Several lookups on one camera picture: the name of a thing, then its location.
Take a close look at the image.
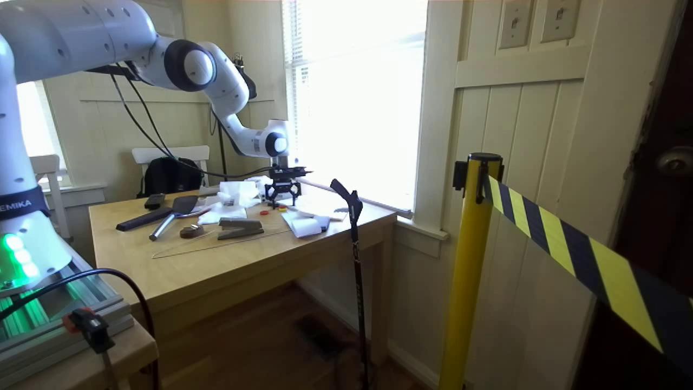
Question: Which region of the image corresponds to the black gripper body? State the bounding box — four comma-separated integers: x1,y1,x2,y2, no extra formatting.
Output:
267,163,300,190

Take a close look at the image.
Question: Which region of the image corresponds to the aluminium rail robot base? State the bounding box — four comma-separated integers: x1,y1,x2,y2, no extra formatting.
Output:
0,262,139,366

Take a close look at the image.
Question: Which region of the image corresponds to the crumpled white cloth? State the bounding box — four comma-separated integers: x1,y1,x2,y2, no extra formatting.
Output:
215,177,267,210

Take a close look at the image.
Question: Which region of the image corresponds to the folded white paper napkin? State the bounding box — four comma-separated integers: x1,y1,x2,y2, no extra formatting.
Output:
279,210,333,242

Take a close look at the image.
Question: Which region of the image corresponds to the gray stapler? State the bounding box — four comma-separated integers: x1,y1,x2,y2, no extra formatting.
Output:
215,217,267,242

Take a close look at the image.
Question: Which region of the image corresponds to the black tripod stand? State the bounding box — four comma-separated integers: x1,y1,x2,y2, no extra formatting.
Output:
328,177,377,390

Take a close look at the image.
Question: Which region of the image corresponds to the white hemmed square cloth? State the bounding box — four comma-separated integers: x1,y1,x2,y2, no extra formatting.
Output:
195,201,252,225

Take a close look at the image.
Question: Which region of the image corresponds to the round brown puck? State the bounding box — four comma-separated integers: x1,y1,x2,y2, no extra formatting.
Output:
178,220,208,241

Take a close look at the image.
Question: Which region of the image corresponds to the wooden table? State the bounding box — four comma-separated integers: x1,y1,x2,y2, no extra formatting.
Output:
86,180,398,390

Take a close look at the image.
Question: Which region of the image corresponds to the black box on table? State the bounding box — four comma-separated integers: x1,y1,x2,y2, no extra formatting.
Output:
139,156,206,200

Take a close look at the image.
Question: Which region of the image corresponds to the silver metal tube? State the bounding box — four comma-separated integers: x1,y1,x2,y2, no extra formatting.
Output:
147,210,180,242

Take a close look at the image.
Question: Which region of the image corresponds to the small black object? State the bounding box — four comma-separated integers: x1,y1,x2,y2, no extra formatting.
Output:
141,190,168,212

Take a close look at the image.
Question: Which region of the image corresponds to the black yellow caution tape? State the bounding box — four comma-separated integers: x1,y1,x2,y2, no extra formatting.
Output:
483,173,693,376

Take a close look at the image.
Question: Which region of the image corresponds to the long black handled tool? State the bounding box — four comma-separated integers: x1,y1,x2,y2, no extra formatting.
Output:
115,195,199,234

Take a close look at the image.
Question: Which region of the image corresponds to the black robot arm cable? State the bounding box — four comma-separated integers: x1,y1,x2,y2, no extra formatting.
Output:
105,63,279,181

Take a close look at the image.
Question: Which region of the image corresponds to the black cable over rail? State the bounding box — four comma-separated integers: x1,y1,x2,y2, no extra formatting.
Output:
0,266,162,390

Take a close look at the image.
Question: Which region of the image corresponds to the upright yellow stanchion post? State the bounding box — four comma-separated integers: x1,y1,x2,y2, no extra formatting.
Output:
438,149,505,390

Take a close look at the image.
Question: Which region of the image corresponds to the small black clamp mount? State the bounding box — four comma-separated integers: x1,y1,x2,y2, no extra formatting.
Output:
64,307,118,390

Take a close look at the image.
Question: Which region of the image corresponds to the white wall switch plate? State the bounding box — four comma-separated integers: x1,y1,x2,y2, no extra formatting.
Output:
497,0,537,52
542,0,583,44

